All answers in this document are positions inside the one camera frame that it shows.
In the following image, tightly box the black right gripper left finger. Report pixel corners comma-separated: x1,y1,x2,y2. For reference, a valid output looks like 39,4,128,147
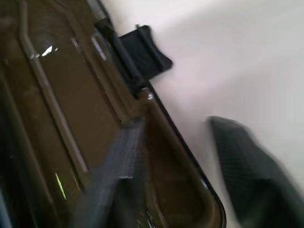
75,121,146,228

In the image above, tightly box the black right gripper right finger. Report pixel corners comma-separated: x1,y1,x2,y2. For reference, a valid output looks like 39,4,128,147
208,115,304,228

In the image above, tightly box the dark translucent screwdriver bit case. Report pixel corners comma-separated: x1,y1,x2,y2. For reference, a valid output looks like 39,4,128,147
0,0,227,228

